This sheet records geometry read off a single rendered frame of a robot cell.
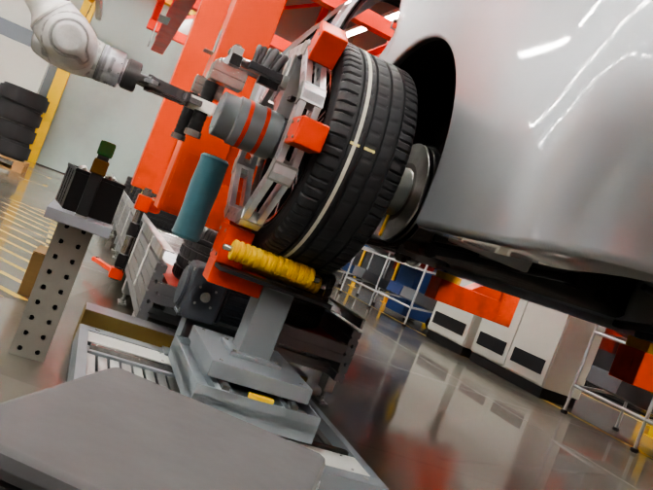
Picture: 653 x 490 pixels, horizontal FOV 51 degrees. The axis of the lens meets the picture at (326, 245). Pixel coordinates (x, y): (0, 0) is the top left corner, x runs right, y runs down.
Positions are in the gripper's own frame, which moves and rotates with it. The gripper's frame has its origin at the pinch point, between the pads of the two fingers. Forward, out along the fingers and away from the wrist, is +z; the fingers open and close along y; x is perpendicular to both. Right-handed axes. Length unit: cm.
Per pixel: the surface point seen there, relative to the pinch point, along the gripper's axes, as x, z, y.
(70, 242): -48, -17, -30
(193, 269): -44, 20, -41
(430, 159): 13, 68, -5
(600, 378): -44, 404, -267
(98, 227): -38.7, -12.3, -10.3
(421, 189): 4, 67, -3
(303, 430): -70, 55, 8
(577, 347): -28, 428, -332
